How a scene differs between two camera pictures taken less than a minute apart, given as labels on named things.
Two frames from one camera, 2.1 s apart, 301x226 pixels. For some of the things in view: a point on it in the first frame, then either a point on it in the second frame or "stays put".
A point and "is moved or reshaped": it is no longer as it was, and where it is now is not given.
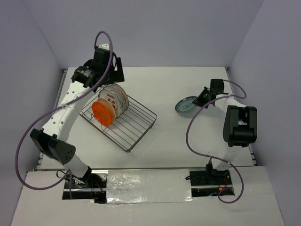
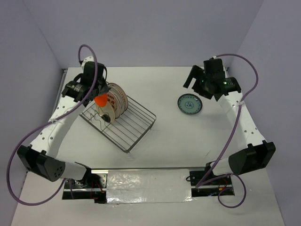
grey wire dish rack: (129, 128) stays put
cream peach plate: (109, 107) stays put
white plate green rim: (119, 95) stays put
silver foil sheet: (148, 186) stays put
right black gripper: (199, 101) -> (197, 72)
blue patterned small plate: (185, 104) is moved or reshaped
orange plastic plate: (101, 113) -> (101, 100)
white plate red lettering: (112, 98) stays put
